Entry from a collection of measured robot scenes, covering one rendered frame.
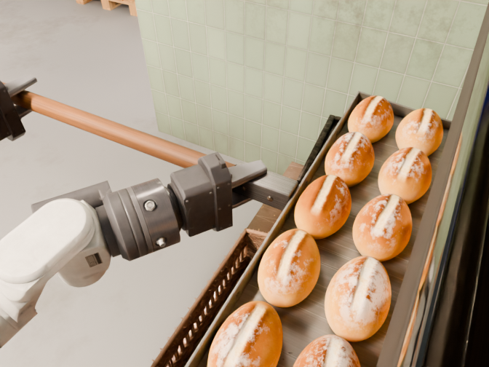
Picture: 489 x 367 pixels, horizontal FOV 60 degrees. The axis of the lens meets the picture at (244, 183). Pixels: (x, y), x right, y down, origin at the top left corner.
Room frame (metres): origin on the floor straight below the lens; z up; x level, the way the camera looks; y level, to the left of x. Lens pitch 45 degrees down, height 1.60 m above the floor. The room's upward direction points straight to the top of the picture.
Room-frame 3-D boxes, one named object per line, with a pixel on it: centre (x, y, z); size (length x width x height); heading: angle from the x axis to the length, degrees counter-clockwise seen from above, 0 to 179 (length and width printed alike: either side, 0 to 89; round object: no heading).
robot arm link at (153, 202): (0.37, 0.08, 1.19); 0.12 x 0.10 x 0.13; 117
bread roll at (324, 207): (0.36, -0.10, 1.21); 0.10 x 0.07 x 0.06; 151
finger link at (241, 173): (0.41, 0.00, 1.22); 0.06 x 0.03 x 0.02; 117
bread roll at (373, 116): (0.55, -0.20, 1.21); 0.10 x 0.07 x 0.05; 151
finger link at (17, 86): (0.63, 0.39, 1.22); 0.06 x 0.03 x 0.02; 144
